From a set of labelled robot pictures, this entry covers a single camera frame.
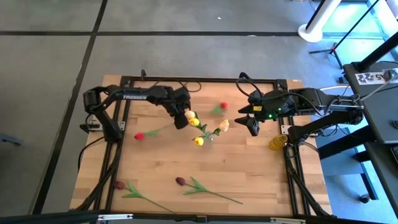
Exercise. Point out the silver bracket plate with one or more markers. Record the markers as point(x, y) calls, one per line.
point(115, 217)
point(287, 220)

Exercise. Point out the black caster wheel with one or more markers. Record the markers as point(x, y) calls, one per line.
point(364, 199)

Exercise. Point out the white round pillar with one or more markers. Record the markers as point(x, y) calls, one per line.
point(311, 32)

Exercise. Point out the black aluminium table frame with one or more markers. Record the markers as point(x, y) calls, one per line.
point(217, 80)

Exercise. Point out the yellow fabric tulip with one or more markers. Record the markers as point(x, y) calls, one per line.
point(194, 122)
point(199, 141)

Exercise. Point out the peach fabric tulip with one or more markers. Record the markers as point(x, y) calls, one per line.
point(224, 125)

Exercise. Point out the white printed label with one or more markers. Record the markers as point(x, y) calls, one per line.
point(370, 78)

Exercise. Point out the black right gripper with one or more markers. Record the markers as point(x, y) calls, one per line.
point(273, 105)

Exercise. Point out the dark grey side desk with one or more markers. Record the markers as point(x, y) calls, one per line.
point(379, 102)

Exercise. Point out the black camera mount beam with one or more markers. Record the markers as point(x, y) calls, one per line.
point(46, 217)

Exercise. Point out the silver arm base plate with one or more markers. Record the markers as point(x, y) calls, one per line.
point(284, 129)
point(121, 126)

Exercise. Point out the black desk leg frame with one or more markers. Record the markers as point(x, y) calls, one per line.
point(345, 143)

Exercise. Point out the dark red fabric tulip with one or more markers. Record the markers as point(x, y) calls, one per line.
point(119, 185)
point(180, 181)

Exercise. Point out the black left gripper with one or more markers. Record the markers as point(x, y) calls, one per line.
point(174, 99)

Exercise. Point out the black desk pole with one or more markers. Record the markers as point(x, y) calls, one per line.
point(379, 51)

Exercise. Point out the yellow glass vase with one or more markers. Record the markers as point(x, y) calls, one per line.
point(277, 143)

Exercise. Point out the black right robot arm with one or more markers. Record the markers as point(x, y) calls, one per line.
point(323, 124)

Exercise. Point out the clear glass vase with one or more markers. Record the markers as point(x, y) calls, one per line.
point(210, 142)

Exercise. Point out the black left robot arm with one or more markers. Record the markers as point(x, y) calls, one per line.
point(133, 93)

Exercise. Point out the black tripod stand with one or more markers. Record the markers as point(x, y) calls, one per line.
point(334, 49)

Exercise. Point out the cream white fabric tulip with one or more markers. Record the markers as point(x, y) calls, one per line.
point(190, 114)

